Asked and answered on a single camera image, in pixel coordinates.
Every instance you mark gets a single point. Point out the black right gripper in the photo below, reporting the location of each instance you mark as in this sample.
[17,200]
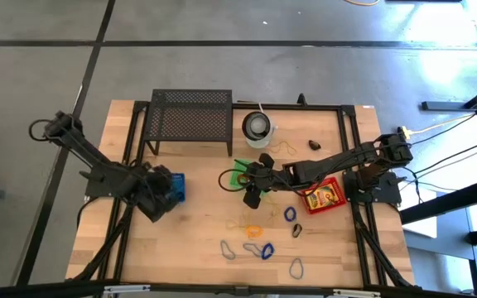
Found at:
[269,178]

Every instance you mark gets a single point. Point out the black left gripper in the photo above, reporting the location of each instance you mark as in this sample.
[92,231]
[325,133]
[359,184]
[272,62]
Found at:
[157,192]

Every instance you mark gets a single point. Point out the yellow rubber band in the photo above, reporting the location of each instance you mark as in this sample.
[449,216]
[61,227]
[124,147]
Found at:
[283,143]

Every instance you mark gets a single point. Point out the black wide rubber band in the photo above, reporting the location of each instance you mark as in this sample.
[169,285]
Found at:
[293,232]

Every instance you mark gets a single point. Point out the yellow green crayon box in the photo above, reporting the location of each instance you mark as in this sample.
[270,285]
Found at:
[323,196]

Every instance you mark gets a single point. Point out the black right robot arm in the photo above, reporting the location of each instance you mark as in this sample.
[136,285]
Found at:
[338,163]

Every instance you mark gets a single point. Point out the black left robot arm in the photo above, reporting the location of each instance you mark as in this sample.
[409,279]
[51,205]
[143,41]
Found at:
[97,163]

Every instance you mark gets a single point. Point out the green plastic basket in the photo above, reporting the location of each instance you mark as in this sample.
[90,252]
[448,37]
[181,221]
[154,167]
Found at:
[238,165]

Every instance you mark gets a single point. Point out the blue plastic basket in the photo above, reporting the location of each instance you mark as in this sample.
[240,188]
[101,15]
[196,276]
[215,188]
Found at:
[181,182]

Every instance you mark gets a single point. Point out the white cylinder with black rim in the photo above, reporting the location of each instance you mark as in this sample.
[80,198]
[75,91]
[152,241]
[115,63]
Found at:
[259,142]

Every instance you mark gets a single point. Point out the red plastic basket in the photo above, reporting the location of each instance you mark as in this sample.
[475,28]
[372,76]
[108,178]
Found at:
[304,198]

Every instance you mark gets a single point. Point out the black mesh metal shelf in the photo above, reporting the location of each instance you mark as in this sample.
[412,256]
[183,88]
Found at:
[189,116]

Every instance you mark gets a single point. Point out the yellow power plug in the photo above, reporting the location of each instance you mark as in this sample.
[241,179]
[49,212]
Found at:
[404,133]

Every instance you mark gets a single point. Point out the black aluminium table frame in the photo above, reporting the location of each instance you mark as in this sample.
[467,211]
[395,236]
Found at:
[304,107]

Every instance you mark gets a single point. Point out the black knob on frame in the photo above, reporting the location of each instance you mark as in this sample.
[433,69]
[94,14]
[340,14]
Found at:
[301,99]

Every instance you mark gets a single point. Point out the silver metal bracket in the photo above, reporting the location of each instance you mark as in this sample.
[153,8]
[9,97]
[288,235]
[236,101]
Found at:
[126,289]
[356,293]

